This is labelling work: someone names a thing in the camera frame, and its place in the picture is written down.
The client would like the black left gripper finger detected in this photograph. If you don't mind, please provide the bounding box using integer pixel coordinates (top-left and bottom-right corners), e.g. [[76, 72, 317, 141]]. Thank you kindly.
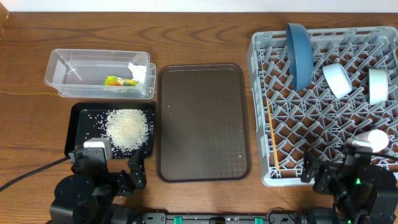
[[127, 150, 147, 189], [116, 170, 135, 197]]

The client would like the white rice pile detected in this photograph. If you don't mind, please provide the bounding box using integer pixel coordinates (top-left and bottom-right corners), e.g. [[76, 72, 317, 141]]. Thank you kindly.
[[83, 108, 155, 156]]

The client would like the orange chopstick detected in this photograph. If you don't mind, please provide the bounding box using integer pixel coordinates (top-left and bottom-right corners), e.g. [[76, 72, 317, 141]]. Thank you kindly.
[[266, 98, 280, 172]]

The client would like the white pink cup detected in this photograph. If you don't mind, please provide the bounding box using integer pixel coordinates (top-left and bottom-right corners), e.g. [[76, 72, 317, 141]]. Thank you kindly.
[[356, 129, 389, 152]]

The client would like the yellow snack wrapper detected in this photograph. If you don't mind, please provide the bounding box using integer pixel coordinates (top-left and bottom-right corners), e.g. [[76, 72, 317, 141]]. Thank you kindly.
[[103, 76, 138, 86]]

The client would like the light blue bowl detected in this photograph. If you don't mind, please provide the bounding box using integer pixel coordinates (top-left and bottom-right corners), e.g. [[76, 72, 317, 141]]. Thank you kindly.
[[322, 63, 353, 100]]

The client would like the white tissue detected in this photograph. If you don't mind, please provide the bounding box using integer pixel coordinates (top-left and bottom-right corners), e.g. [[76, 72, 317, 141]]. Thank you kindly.
[[127, 63, 147, 85]]

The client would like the mint green bowl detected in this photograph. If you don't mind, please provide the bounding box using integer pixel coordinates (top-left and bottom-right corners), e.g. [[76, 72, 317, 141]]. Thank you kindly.
[[369, 68, 388, 106]]

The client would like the dark blue plate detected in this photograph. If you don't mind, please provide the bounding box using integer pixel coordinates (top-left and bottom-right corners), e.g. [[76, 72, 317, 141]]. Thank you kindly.
[[286, 23, 313, 91]]

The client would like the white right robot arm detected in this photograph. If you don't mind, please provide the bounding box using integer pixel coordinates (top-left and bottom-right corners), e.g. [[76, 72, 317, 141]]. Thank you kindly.
[[295, 144, 397, 223]]

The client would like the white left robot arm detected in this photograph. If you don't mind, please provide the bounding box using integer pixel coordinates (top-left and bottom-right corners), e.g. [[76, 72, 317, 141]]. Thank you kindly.
[[49, 147, 147, 224]]

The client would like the grey dishwasher rack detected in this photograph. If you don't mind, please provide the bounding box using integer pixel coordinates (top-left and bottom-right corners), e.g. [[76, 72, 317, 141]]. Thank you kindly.
[[247, 26, 397, 187]]

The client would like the black plastic tray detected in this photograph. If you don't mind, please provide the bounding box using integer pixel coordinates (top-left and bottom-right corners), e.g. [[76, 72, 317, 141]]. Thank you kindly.
[[64, 101, 155, 157]]

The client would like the brown serving tray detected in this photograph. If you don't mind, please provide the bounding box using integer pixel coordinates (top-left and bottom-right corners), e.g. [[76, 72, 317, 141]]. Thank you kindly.
[[157, 63, 251, 183]]

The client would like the clear plastic bin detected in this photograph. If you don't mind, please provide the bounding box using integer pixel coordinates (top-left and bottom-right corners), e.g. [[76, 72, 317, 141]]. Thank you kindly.
[[44, 49, 156, 100]]

